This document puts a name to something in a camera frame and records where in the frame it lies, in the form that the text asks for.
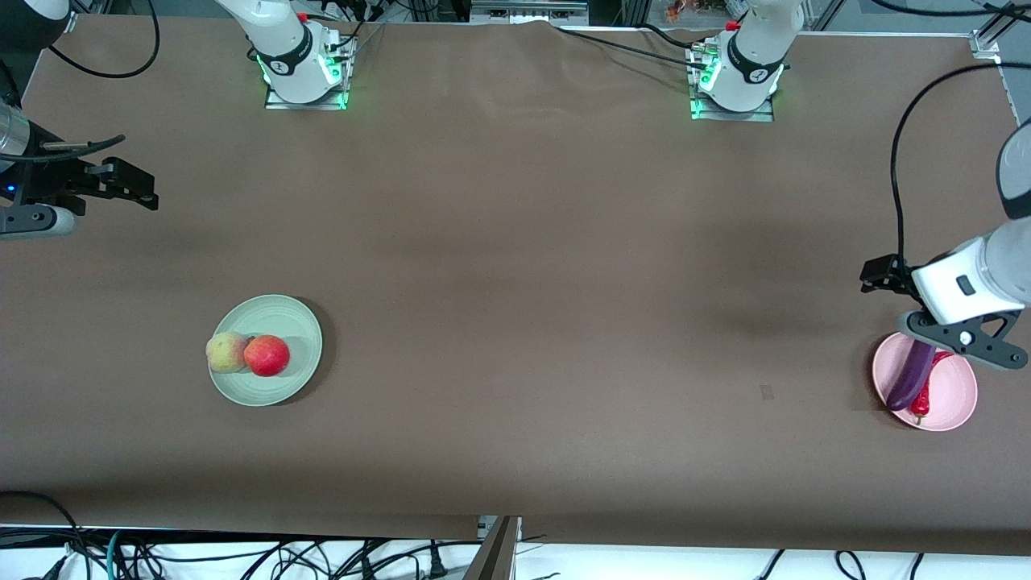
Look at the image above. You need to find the purple eggplant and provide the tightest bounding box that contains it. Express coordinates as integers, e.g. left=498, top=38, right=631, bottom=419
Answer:
left=886, top=340, right=938, bottom=412

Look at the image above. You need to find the red chili pepper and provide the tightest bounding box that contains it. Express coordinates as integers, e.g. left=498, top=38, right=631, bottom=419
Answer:
left=910, top=350, right=954, bottom=425

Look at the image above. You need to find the pale green pink peach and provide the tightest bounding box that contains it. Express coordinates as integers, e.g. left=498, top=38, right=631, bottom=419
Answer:
left=205, top=332, right=249, bottom=375

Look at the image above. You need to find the red apple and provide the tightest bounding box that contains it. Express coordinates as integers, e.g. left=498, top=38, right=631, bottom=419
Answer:
left=243, top=334, right=291, bottom=378

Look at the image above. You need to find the pink round plate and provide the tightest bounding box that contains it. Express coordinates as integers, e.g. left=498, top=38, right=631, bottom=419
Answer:
left=872, top=332, right=979, bottom=433

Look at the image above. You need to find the pale green round plate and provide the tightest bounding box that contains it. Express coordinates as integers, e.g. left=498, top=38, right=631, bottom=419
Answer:
left=208, top=294, right=324, bottom=407

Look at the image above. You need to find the brown table cover sheet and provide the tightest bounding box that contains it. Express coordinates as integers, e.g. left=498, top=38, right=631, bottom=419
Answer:
left=0, top=14, right=1031, bottom=557

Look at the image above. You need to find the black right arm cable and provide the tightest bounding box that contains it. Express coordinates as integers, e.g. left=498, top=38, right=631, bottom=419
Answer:
left=0, top=133, right=127, bottom=164

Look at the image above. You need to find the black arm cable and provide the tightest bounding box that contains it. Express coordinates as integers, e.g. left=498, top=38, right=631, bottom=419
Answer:
left=889, top=61, right=1031, bottom=267
left=0, top=133, right=127, bottom=164

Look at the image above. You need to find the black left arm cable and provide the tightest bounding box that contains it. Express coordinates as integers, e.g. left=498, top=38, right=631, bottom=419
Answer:
left=889, top=61, right=1031, bottom=267

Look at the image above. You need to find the black looped cable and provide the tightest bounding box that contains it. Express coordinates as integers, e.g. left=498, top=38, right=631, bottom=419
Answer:
left=47, top=0, right=160, bottom=80

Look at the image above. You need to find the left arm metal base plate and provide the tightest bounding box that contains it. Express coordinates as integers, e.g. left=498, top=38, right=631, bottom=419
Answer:
left=689, top=44, right=776, bottom=122

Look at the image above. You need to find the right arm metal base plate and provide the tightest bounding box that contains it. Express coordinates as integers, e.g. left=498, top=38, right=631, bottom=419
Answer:
left=264, top=36, right=350, bottom=110

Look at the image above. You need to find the black floor cable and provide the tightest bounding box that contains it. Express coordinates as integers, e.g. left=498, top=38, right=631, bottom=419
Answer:
left=0, top=490, right=91, bottom=580

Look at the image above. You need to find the black cable across cover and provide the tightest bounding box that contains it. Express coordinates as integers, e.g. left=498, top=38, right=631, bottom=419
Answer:
left=554, top=24, right=711, bottom=72

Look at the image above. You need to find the aluminium frame rail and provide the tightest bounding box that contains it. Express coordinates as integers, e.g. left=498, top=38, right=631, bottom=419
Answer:
left=470, top=0, right=590, bottom=23

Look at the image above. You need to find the grey table support post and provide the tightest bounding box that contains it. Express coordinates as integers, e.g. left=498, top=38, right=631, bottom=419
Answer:
left=462, top=516, right=523, bottom=580

